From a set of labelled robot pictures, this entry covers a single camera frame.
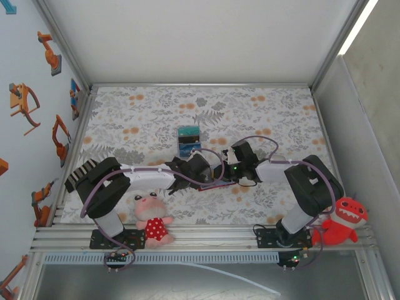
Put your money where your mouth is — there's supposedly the red and blue book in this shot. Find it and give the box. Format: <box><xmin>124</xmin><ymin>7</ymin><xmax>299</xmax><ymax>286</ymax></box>
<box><xmin>197</xmin><ymin>177</ymin><xmax>238</xmax><ymax>193</ymax></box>

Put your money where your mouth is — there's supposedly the blue patterned card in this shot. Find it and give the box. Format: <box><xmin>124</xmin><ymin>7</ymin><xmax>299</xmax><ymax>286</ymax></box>
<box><xmin>179</xmin><ymin>143</ymin><xmax>203</xmax><ymax>156</ymax></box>

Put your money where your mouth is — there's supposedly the dark teal card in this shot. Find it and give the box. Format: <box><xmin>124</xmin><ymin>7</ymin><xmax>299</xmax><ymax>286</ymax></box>
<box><xmin>178</xmin><ymin>126</ymin><xmax>201</xmax><ymax>144</ymax></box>

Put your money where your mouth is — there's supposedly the floral table mat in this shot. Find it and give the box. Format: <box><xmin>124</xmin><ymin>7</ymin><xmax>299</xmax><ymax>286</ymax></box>
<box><xmin>61</xmin><ymin>86</ymin><xmax>344</xmax><ymax>226</ymax></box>

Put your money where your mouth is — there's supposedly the pink plush polka-dot dress toy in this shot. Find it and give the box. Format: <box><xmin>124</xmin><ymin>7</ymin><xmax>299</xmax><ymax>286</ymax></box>
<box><xmin>133</xmin><ymin>191</ymin><xmax>175</xmax><ymax>250</ymax></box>

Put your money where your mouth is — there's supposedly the thin white tube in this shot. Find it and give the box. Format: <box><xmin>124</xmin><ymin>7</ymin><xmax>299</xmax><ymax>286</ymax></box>
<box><xmin>182</xmin><ymin>261</ymin><xmax>282</xmax><ymax>296</ymax></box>

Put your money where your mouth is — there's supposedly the small green circuit board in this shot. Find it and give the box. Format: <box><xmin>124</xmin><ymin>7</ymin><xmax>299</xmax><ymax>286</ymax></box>
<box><xmin>105</xmin><ymin>252</ymin><xmax>129</xmax><ymax>263</ymax></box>

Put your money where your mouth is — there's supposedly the black white striped sock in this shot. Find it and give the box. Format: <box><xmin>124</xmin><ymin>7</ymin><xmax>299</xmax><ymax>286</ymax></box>
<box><xmin>64</xmin><ymin>158</ymin><xmax>99</xmax><ymax>192</ymax></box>

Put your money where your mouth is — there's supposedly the red plush monster toy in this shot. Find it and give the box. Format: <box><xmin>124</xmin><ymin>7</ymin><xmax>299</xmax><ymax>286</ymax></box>
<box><xmin>312</xmin><ymin>195</ymin><xmax>369</xmax><ymax>246</ymax></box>

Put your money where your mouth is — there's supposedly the wide aluminium base rail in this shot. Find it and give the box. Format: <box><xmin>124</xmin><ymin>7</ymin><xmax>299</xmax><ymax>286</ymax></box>
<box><xmin>29</xmin><ymin>223</ymin><xmax>381</xmax><ymax>253</ymax></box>

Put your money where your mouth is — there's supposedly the white slotted cable duct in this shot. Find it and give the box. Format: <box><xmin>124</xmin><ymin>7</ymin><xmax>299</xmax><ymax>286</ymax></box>
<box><xmin>43</xmin><ymin>252</ymin><xmax>280</xmax><ymax>264</ymax></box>

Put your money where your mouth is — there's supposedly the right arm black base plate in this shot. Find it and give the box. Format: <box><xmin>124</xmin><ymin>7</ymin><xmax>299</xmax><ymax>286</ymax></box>
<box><xmin>255</xmin><ymin>226</ymin><xmax>313</xmax><ymax>250</ymax></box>

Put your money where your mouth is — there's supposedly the aluminium frame rail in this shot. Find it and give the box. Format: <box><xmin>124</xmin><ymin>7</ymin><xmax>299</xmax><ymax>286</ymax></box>
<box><xmin>311</xmin><ymin>89</ymin><xmax>376</xmax><ymax>229</ymax></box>
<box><xmin>89</xmin><ymin>82</ymin><xmax>314</xmax><ymax>89</ymax></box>
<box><xmin>49</xmin><ymin>89</ymin><xmax>98</xmax><ymax>228</ymax></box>

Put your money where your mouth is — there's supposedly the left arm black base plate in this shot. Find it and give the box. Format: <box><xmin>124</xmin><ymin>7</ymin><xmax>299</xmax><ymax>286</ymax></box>
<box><xmin>89</xmin><ymin>229</ymin><xmax>147</xmax><ymax>250</ymax></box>

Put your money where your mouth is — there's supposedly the blue orange gantry wall sticker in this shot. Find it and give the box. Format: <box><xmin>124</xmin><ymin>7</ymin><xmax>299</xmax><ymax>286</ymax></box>
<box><xmin>69</xmin><ymin>77</ymin><xmax>83</xmax><ymax>122</ymax></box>

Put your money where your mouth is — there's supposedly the aluminium frame upright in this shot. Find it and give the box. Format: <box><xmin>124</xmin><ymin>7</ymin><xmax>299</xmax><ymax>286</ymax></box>
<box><xmin>32</xmin><ymin>0</ymin><xmax>94</xmax><ymax>94</ymax></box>
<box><xmin>309</xmin><ymin>0</ymin><xmax>373</xmax><ymax>94</ymax></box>

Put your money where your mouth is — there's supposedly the aluminium frame leg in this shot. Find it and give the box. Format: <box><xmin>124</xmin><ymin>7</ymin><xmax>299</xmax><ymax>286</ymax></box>
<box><xmin>356</xmin><ymin>249</ymin><xmax>395</xmax><ymax>300</ymax></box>
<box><xmin>17</xmin><ymin>251</ymin><xmax>44</xmax><ymax>300</ymax></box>

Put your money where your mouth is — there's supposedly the orange claw gripper wall sticker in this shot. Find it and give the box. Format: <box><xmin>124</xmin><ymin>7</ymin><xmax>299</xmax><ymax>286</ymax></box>
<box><xmin>8</xmin><ymin>82</ymin><xmax>42</xmax><ymax>137</ymax></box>

